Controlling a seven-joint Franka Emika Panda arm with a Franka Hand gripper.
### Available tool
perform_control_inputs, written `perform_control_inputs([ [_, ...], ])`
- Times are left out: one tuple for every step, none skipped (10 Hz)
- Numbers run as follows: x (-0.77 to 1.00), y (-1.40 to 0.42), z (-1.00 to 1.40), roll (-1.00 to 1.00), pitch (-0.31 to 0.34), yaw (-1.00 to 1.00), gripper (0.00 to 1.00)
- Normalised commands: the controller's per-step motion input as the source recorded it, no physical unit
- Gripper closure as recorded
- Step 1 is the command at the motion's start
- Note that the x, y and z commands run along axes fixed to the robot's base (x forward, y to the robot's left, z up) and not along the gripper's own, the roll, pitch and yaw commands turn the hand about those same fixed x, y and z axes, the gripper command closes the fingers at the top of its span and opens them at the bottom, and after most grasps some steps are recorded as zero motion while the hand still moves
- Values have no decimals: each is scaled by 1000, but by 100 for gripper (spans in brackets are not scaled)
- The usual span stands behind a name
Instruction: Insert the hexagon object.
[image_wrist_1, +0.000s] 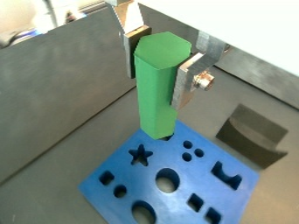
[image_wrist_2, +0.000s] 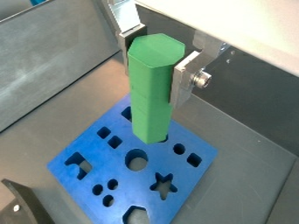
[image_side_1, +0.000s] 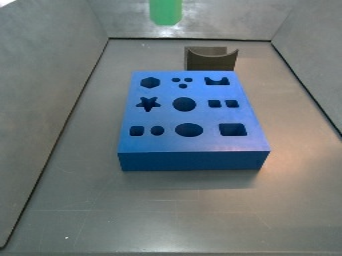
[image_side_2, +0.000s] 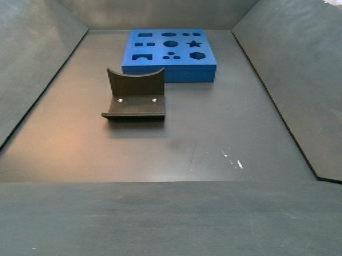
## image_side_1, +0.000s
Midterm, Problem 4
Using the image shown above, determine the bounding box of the green hexagon peg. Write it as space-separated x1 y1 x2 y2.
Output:
149 0 182 26

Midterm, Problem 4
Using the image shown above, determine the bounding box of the blue shape sorter block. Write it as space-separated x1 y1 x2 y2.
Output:
117 71 269 171

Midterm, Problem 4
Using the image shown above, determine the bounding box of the dark grey curved holder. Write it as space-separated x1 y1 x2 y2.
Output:
184 46 239 71

